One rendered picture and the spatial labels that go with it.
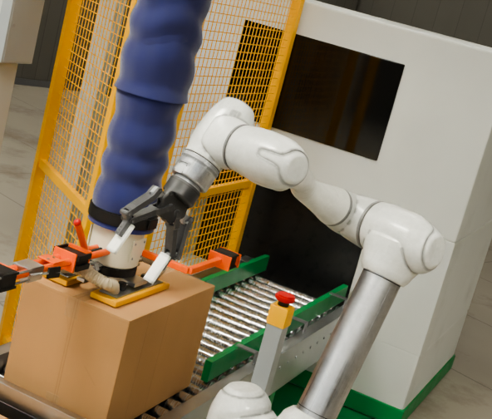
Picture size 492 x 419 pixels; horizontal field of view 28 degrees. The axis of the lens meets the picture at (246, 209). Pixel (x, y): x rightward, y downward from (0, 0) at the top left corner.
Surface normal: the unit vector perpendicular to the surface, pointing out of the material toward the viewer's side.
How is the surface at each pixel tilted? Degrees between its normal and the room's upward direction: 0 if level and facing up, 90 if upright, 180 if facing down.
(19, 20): 90
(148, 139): 76
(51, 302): 90
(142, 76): 101
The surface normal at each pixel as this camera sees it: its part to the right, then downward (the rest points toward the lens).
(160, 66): 0.22, 0.41
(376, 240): -0.65, -0.25
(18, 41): 0.88, 0.32
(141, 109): -0.21, 0.39
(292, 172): 0.59, 0.25
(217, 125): -0.41, -0.48
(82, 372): -0.40, 0.11
